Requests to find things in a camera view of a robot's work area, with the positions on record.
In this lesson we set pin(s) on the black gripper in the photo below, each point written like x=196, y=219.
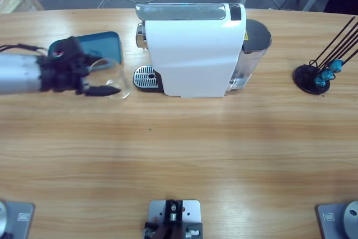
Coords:
x=61, y=76

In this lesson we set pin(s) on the clear glass cup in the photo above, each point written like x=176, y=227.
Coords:
x=123, y=82

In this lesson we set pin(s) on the silver coffee machine lever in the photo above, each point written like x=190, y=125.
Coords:
x=179, y=11

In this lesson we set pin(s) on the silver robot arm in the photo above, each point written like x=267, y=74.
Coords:
x=16, y=74

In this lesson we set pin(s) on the white capsule coffee machine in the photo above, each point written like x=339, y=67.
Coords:
x=193, y=54

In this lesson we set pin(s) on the teal coffee capsule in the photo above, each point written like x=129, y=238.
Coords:
x=320, y=83
x=336, y=65
x=327, y=74

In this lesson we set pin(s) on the dark teal plastic tray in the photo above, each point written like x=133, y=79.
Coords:
x=106, y=46

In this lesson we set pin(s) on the drip tray with metal grate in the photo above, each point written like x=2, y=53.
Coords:
x=144, y=76

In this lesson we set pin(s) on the clear water tank, black lid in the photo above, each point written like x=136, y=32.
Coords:
x=256, y=40

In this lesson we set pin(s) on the black capsule holder with rods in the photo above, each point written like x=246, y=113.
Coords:
x=303, y=75

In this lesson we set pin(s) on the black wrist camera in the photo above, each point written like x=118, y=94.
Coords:
x=67, y=47

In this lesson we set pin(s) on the grey mount with dark post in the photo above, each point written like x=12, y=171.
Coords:
x=173, y=216

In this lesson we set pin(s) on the arm grey base plate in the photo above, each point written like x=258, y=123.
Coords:
x=16, y=219
x=335, y=219

